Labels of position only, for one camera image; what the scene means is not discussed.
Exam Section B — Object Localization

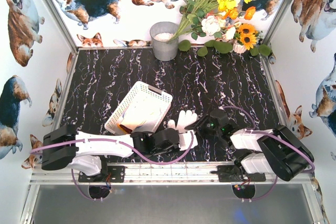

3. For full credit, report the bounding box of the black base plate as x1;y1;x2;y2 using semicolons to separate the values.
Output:
210;165;266;182
78;165;125;183

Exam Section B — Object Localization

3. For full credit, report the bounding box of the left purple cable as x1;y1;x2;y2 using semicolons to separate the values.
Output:
30;131;195;201

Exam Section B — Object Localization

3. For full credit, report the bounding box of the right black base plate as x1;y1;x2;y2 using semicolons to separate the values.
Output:
210;165;266;182

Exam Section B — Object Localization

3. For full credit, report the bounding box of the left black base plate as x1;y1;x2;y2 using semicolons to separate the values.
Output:
78;165;125;183

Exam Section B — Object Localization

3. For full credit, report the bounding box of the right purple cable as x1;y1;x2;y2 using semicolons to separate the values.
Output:
222;105;317;201

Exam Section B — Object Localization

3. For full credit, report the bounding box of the grey metal bucket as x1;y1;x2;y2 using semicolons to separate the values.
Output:
150;22;179;61

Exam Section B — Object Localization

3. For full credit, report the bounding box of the white storage basket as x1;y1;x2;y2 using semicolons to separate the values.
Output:
104;81;173;135

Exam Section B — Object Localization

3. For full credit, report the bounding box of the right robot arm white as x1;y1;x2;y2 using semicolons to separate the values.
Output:
182;109;315;182

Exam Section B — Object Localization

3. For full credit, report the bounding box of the white glove orange cuff top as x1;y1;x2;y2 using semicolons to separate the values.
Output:
121;102;161;130

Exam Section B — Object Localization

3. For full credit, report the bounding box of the orange dotted white glove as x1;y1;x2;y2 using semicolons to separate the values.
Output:
167;110;198;133

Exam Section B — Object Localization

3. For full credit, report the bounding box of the purple cable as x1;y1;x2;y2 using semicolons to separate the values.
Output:
222;105;317;201
30;131;195;201

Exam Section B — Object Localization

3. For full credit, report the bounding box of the small white flower pot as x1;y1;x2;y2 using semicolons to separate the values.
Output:
233;42;247;54

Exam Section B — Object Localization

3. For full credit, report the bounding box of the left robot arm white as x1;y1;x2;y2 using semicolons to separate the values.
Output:
35;125;198;176

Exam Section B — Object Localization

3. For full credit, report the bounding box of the artificial flower bouquet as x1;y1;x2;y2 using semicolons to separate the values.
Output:
175;0;279;57

